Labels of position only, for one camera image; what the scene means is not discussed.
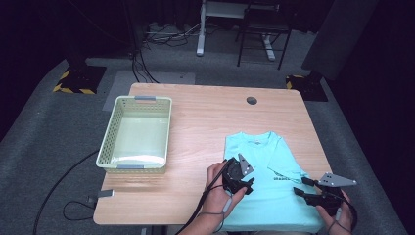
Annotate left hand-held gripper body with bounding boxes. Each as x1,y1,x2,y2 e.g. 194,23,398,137
222,153,254,195

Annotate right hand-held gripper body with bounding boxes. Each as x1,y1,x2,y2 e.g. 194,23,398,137
314,171,357,216

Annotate teal t-shirt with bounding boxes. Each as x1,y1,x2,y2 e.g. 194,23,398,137
222,130,326,234

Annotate person's right hand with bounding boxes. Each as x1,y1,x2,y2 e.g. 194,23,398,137
315,192,356,233

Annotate person's left hand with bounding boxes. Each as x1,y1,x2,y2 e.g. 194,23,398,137
202,161,248,226

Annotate light green plastic basket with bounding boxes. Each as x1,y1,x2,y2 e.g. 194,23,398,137
95,95,173,174

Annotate yellow black striped stand base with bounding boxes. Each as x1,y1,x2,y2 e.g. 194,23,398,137
52,65,108,96
286,73,329,103

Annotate dark grey panel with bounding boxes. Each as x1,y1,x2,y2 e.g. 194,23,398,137
300,0,382,81

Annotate grey wrist strap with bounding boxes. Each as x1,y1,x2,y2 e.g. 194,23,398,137
326,207,355,234
197,197,234,234

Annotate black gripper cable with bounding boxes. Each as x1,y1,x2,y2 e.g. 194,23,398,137
339,192,358,229
175,160,229,235

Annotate black metal chair frame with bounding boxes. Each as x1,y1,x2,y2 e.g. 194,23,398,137
235,2,296,71

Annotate black hanging cables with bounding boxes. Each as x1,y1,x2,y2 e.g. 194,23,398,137
130,48,161,84

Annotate white desk frame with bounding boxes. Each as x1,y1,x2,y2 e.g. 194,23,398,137
195,0,286,62

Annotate bundle of floor cables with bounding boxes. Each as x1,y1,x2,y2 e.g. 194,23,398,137
143,21,205,48

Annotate looped black cable with plug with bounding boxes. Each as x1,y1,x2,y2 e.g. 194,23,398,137
62,194,99,222

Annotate long black floor cable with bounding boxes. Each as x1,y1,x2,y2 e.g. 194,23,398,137
32,149,101,235

